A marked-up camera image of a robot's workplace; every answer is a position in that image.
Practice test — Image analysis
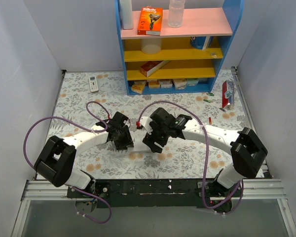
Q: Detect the red white long box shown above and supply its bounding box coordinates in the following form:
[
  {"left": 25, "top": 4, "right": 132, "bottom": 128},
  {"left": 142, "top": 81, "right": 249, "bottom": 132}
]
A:
[{"left": 140, "top": 60, "right": 170, "bottom": 78}]

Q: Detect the white bottle on shelf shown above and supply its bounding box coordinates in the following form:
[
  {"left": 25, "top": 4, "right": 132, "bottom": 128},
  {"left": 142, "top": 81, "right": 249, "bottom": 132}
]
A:
[{"left": 119, "top": 0, "right": 134, "bottom": 30}]

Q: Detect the floral tablecloth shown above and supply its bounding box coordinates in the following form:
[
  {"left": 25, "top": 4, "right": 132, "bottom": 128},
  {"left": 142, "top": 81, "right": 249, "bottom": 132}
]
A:
[{"left": 48, "top": 70, "right": 250, "bottom": 179}]

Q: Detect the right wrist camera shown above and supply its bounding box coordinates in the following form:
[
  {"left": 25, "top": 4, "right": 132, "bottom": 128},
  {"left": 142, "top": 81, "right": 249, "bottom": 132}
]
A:
[{"left": 136, "top": 117, "right": 152, "bottom": 134}]

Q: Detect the orange razor box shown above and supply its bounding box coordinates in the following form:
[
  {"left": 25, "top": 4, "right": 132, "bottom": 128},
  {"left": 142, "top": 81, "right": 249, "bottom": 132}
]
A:
[{"left": 137, "top": 6, "right": 163, "bottom": 36}]

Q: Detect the blue white can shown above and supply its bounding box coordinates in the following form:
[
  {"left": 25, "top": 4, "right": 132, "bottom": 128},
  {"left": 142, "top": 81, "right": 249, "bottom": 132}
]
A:
[{"left": 190, "top": 36, "right": 214, "bottom": 50}]

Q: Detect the white tan small box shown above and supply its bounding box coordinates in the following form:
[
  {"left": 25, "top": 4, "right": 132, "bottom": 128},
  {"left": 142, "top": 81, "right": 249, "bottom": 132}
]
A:
[{"left": 172, "top": 79, "right": 187, "bottom": 90}]

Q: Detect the small white remote control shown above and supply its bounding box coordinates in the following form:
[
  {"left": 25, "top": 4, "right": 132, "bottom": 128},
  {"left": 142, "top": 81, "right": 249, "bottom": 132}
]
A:
[{"left": 89, "top": 76, "right": 99, "bottom": 93}]

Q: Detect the pale green small box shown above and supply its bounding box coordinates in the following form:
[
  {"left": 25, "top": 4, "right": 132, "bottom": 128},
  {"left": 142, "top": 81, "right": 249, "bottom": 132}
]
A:
[{"left": 186, "top": 78, "right": 199, "bottom": 86}]

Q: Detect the yellow orange small box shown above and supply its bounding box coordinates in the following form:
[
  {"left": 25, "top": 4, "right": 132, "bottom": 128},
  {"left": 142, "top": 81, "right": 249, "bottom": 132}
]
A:
[{"left": 131, "top": 83, "right": 146, "bottom": 94}]

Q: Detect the red toothpaste box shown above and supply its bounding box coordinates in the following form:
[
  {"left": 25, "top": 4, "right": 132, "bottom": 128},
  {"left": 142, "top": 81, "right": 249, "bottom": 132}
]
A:
[{"left": 222, "top": 80, "right": 234, "bottom": 110}]

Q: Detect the blue shelf unit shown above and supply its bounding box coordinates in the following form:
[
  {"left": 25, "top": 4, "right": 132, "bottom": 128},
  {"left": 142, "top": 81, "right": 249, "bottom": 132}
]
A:
[{"left": 114, "top": 0, "right": 244, "bottom": 95}]

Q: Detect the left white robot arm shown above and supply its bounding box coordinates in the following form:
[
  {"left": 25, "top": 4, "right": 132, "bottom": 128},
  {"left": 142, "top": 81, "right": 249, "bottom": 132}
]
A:
[{"left": 34, "top": 112, "right": 134, "bottom": 198}]

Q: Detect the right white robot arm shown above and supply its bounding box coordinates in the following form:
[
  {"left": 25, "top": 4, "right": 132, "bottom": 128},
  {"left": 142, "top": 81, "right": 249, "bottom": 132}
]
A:
[{"left": 137, "top": 108, "right": 268, "bottom": 196}]

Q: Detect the grey white remote control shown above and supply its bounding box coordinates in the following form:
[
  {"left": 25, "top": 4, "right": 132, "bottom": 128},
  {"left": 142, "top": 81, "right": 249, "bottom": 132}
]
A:
[{"left": 127, "top": 146, "right": 150, "bottom": 153}]

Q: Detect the white orange small box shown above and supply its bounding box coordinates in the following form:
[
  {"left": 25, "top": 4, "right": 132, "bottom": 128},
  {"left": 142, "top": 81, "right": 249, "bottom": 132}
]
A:
[{"left": 148, "top": 80, "right": 160, "bottom": 89}]

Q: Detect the clear plastic bottle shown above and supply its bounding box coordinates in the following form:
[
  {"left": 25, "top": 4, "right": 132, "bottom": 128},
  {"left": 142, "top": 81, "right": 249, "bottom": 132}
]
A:
[{"left": 168, "top": 0, "right": 185, "bottom": 28}]

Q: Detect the white translucent cup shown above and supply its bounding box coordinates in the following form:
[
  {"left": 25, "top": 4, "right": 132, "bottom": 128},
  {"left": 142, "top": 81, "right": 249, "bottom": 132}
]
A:
[{"left": 141, "top": 38, "right": 162, "bottom": 54}]

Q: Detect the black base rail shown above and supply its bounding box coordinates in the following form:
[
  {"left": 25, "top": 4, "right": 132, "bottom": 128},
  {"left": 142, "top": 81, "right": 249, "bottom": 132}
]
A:
[{"left": 67, "top": 178, "right": 236, "bottom": 208}]

